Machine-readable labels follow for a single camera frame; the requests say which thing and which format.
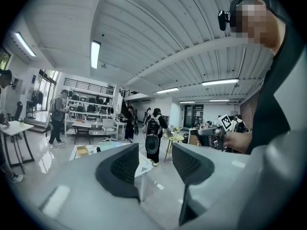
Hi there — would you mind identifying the black head-mounted camera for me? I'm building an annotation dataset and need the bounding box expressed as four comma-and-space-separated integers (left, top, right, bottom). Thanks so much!
217, 9, 231, 32

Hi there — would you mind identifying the person's black shirt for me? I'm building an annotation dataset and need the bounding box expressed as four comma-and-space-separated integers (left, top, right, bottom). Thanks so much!
247, 13, 307, 155

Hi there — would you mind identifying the small white folding table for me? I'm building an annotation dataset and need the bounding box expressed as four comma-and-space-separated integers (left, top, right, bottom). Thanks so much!
71, 121, 93, 145

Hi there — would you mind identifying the person's head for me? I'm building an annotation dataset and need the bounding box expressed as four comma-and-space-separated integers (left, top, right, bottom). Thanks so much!
229, 0, 287, 57

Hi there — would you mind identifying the person's right forearm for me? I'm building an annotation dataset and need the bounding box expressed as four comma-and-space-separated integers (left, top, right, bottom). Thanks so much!
223, 130, 253, 154

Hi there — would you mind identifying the yellow tray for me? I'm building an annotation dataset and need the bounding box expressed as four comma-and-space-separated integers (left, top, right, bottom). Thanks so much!
76, 145, 88, 157

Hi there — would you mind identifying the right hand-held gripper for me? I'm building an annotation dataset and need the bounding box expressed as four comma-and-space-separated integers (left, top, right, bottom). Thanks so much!
190, 114, 233, 151

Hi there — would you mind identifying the white low table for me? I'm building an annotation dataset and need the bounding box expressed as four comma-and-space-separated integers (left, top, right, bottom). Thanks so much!
69, 141, 154, 202

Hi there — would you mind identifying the round yellow side table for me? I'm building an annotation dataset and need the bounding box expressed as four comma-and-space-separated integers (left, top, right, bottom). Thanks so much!
163, 133, 185, 163

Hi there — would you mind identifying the round black bag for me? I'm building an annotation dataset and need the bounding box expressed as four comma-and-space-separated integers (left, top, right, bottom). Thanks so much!
144, 135, 161, 155

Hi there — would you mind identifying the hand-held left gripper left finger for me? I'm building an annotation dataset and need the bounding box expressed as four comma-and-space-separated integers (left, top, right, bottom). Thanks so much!
95, 142, 141, 204

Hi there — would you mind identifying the white table with black legs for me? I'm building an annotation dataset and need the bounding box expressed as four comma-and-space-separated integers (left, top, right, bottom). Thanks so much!
0, 120, 35, 175

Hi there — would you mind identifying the black and white backpack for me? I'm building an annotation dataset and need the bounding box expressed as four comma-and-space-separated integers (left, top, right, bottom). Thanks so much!
146, 115, 162, 137

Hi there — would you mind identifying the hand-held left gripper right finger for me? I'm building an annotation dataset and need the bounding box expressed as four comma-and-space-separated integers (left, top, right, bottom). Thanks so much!
172, 142, 215, 186

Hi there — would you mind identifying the black balcony railing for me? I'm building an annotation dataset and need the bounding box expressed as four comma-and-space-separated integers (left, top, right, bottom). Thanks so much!
63, 78, 115, 96

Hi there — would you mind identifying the standing fan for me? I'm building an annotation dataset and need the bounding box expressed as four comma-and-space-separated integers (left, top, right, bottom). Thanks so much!
26, 88, 37, 119

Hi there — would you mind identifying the black framed door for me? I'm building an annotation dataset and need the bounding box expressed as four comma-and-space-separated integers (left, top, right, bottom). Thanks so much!
184, 104, 204, 129

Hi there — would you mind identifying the black office chair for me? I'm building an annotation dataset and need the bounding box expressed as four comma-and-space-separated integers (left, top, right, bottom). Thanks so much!
9, 101, 24, 122

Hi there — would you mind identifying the white shelf rack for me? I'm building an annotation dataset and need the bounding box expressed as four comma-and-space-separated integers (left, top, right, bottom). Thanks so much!
64, 87, 116, 137

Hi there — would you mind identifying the white office chair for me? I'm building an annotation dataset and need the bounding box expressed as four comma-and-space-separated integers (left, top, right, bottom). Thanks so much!
101, 118, 118, 139

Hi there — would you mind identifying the long ceiling light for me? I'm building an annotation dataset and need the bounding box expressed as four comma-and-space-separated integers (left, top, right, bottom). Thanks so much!
201, 78, 240, 87
156, 87, 179, 94
90, 40, 102, 70
14, 32, 37, 58

